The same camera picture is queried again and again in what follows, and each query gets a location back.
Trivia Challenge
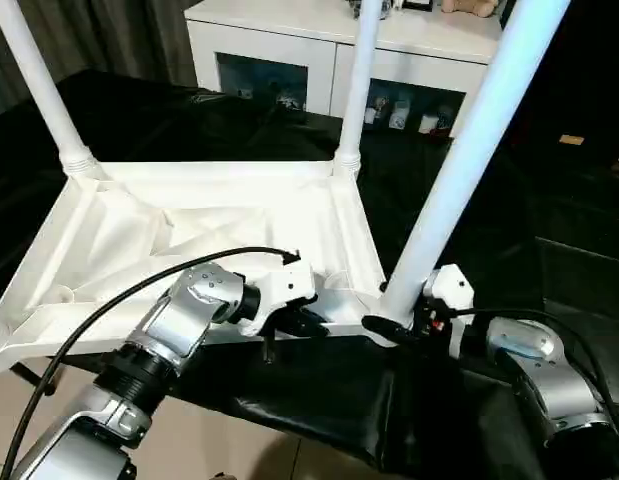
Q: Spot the black work mat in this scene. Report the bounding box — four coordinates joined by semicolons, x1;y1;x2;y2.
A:
0;68;619;480

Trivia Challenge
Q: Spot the small grey object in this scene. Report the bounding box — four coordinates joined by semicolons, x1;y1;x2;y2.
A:
351;0;394;19

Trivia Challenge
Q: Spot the white cabinet with glass doors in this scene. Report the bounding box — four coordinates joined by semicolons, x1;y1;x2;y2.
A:
184;0;505;141

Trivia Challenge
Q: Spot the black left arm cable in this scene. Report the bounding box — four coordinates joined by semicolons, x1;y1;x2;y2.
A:
0;246;302;480

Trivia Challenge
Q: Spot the grey curtain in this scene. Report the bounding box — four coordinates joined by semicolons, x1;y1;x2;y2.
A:
0;0;202;111

